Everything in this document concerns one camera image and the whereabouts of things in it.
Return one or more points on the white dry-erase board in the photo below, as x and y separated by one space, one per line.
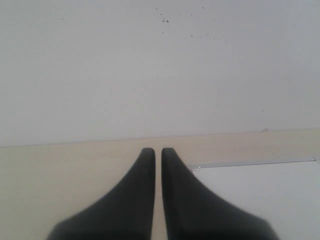
286 193

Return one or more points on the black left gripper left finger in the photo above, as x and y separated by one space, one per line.
124 213

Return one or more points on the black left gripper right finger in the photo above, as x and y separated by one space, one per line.
193 212

